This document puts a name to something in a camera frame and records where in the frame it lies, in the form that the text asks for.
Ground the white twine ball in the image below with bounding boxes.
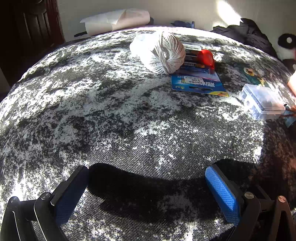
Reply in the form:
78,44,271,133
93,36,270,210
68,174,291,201
144,31,186,75

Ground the dark wooden door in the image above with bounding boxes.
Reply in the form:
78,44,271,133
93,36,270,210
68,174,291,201
0,0,65,86

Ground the clear plastic box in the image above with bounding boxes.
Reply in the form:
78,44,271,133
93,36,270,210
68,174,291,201
239,84,287,120

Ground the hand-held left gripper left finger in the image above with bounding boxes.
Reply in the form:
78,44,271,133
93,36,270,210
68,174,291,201
0,166,89,241

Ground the small blue object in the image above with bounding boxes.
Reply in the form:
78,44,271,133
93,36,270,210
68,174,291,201
171,20,195,28

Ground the black and white plush toy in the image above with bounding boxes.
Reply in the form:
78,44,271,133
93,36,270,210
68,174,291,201
276,34,296,70

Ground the translucent white plastic bag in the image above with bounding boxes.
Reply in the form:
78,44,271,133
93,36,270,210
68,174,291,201
129,32,160,63

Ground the green sticker card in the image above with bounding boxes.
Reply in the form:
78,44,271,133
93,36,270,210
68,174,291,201
236,66,272,88

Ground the blue battery blister pack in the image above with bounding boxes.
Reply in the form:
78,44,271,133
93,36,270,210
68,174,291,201
171,42,229,97

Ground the dark jacket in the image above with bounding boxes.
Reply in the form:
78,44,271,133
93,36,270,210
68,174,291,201
210,18,278,61

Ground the rolled white paper sheet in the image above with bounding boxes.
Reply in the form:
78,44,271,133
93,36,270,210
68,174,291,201
80,8,151,36

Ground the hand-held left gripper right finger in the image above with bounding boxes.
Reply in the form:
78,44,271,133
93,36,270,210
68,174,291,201
205,164,296,241

